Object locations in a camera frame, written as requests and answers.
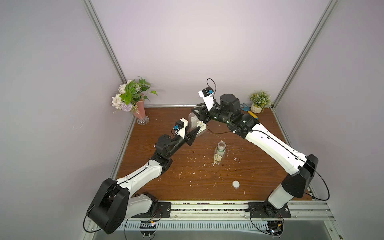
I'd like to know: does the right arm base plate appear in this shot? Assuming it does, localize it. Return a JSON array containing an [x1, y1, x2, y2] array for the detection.
[[245, 202, 292, 219]]

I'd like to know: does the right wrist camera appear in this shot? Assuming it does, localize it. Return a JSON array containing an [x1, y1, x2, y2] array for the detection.
[[198, 87, 215, 111]]

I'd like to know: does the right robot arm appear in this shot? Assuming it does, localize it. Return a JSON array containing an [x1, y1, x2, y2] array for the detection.
[[192, 90, 319, 210]]

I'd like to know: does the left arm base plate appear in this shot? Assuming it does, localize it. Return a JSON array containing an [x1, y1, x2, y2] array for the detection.
[[132, 202, 172, 219]]

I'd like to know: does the small potted green plant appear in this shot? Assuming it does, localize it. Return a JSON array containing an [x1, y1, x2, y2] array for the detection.
[[249, 90, 272, 114]]

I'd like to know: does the square clear plastic bottle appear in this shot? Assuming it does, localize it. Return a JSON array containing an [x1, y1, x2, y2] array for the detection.
[[188, 113, 207, 137]]

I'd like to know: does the blue yellow garden trowel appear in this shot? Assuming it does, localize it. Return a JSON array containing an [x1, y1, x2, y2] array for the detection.
[[240, 104, 259, 120]]

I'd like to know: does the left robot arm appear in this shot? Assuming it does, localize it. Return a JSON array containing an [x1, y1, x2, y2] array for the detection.
[[86, 127, 200, 234]]

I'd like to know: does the pink vase with flowers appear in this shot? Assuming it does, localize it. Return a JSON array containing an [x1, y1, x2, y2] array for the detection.
[[111, 76, 158, 125]]

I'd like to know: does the aluminium front rail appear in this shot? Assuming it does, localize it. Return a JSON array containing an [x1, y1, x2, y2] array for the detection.
[[88, 200, 335, 222]]

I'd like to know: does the tall clear labelled bottle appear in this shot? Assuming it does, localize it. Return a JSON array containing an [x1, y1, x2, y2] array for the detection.
[[214, 141, 226, 165]]

